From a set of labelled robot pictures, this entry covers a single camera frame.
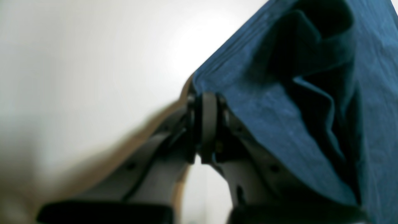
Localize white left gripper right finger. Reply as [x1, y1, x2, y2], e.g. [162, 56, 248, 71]
[202, 92, 367, 224]

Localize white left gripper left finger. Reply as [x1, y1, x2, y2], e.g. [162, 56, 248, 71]
[37, 93, 210, 224]

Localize navy blue t-shirt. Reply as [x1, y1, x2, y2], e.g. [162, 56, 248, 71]
[193, 0, 397, 224]

